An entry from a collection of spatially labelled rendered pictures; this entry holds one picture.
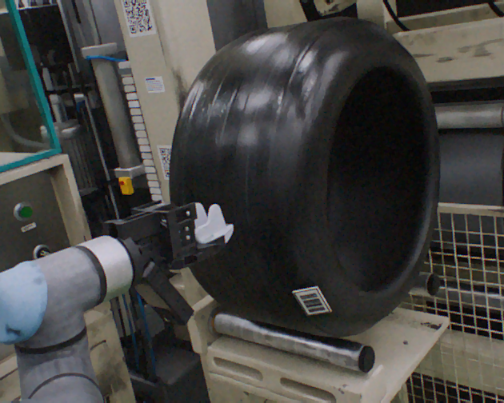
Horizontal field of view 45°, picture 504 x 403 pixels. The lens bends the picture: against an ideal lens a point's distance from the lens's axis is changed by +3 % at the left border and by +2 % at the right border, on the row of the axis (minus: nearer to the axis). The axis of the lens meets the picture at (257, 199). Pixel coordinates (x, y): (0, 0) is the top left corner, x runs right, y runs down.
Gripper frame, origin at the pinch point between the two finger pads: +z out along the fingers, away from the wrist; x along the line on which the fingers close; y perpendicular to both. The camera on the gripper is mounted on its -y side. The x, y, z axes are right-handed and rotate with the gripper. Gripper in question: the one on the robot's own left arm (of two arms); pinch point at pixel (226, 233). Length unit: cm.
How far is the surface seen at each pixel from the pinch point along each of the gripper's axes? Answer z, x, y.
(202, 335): 13.0, 22.8, -27.2
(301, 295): 5.2, -8.8, -10.6
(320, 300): 7.0, -11.0, -11.7
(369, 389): 17.1, -11.7, -31.5
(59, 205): 8, 56, -1
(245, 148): 3.2, -3.1, 12.3
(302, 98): 9.7, -9.5, 18.3
